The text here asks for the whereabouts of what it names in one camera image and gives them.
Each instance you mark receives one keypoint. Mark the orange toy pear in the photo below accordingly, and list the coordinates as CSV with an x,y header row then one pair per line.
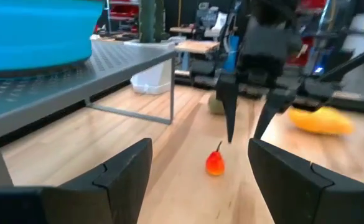
x,y
215,165

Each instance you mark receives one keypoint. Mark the black diagonal frame strut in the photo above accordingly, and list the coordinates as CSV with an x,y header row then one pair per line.
x,y
352,63

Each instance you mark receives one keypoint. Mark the yellow elongated toy fruit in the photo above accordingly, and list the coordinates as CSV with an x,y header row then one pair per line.
x,y
321,121

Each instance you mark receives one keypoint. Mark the small wooden side table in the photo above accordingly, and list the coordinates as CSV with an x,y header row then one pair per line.
x,y
197,46

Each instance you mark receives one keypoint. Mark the red storage bin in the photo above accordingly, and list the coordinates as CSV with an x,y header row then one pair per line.
x,y
301,51

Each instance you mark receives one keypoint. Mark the grey perforated metal shelf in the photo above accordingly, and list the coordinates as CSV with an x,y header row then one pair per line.
x,y
60,77

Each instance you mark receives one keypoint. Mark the blue collapsible bowl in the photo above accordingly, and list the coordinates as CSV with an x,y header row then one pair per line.
x,y
35,31

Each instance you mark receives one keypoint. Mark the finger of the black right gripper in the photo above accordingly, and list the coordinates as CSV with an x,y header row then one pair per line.
x,y
230,102
276,102

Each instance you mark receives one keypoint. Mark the green columnar cactus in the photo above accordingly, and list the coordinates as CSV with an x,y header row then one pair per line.
x,y
150,21

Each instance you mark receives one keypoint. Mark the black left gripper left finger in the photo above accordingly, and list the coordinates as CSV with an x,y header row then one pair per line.
x,y
113,186

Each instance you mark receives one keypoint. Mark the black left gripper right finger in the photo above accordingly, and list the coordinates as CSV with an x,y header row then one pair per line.
x,y
293,193

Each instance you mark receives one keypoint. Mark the white plant pot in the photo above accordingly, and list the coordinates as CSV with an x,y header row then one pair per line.
x,y
153,77

